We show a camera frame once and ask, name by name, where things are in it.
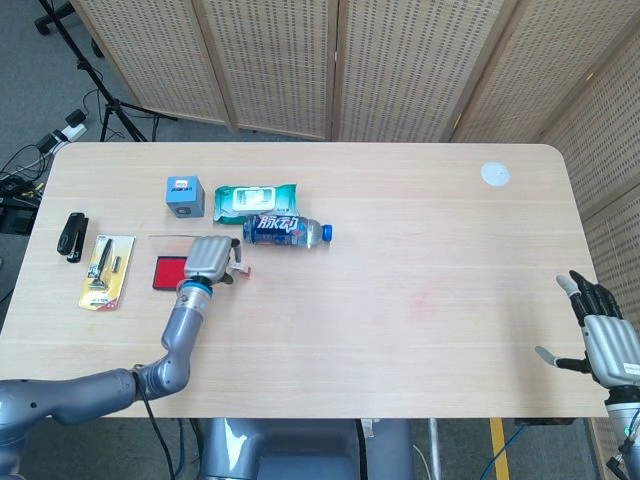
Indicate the small blue cardboard box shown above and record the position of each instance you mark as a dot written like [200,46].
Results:
[184,196]

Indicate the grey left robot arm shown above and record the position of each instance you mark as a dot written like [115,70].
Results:
[181,325]

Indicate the wooden woven folding screen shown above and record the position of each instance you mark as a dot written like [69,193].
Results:
[280,60]

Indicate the white power strip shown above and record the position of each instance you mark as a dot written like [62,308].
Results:
[67,134]

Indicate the razor in yellow blister pack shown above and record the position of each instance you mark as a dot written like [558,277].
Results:
[106,272]

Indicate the red box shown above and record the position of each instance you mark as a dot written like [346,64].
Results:
[167,274]

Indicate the white and red stamp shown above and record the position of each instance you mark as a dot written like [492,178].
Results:
[241,268]

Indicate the black tripod stand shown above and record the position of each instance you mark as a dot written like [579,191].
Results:
[113,107]

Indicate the blue labelled plastic drink bottle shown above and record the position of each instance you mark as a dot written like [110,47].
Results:
[280,231]

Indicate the green wet wipes pack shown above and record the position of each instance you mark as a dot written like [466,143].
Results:
[255,197]

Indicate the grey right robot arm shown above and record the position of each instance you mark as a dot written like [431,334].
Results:
[625,430]

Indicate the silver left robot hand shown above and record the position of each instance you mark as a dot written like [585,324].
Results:
[209,257]

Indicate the black chair caster wheel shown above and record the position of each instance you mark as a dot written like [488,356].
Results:
[49,20]

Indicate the grey robot torso base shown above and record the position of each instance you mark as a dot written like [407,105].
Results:
[300,450]

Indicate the black stapler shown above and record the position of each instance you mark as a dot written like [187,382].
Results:
[72,236]

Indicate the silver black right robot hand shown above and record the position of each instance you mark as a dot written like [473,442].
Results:
[607,345]

